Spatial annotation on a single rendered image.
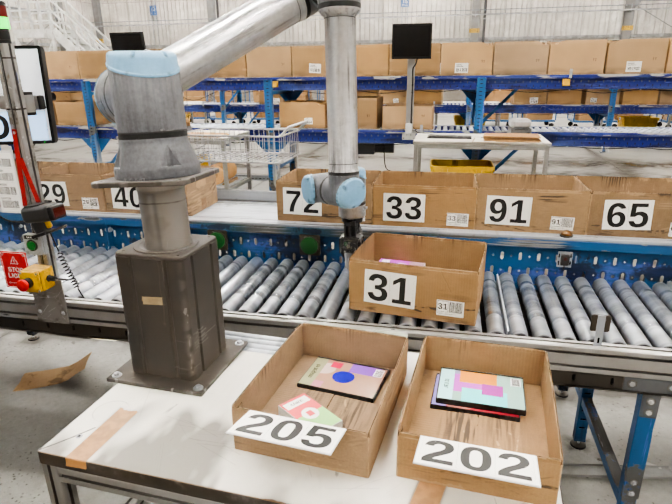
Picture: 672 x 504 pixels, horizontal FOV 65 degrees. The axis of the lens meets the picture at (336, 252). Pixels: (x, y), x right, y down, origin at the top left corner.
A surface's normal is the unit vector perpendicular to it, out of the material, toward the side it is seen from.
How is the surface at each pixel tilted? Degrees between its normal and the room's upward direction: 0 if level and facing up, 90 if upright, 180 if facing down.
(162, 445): 0
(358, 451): 90
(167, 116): 86
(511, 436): 1
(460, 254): 90
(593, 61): 90
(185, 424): 0
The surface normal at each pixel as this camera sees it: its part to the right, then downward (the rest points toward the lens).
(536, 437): 0.00, -0.95
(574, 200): -0.19, 0.32
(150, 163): 0.11, -0.08
